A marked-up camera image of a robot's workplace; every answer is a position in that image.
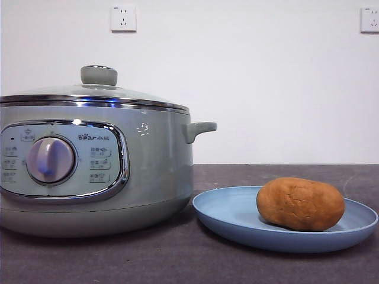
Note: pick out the brown potato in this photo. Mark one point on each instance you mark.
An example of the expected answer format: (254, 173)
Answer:
(300, 204)

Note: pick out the pale green electric steamer pot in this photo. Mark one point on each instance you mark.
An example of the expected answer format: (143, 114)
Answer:
(165, 165)

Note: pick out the glass lid with green knob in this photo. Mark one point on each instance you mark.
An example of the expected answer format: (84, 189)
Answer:
(99, 75)

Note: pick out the blue round plate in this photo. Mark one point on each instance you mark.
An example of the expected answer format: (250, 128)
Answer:
(231, 213)

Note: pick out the white wall socket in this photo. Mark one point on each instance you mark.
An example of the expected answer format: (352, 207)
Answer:
(123, 18)
(370, 19)

